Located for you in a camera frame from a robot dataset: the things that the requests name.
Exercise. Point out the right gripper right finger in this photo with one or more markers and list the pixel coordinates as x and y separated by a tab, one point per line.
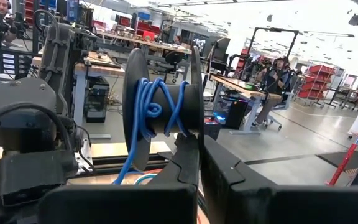
259	202

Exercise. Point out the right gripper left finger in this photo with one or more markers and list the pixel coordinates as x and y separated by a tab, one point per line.
120	202

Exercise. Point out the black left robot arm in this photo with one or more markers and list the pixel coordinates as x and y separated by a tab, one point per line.
20	102

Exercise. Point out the black case with red top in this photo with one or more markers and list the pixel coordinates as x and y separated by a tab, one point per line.
212	127

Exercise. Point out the red pole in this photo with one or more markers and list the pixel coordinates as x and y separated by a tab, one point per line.
342	161

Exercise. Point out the black computer tower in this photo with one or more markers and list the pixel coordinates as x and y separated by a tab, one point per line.
233	112
97	99

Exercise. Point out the wooden desk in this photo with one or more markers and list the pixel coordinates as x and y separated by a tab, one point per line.
244	88

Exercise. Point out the red bin rack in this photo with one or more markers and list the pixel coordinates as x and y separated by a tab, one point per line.
319	81

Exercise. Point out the wooden workbench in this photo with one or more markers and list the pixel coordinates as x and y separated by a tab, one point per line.
98	68

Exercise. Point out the black office chair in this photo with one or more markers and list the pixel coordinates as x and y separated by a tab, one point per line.
172	59

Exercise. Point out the black monitor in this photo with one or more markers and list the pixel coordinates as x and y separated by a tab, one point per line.
221	53

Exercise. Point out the long wooden table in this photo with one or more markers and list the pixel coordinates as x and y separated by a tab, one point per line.
141	42

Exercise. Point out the black aluminium table frame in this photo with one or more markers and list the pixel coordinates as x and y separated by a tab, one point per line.
120	160

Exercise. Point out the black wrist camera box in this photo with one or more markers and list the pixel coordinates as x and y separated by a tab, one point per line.
33	174

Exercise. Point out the black camera rig frame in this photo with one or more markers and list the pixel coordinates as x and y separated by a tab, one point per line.
273	30

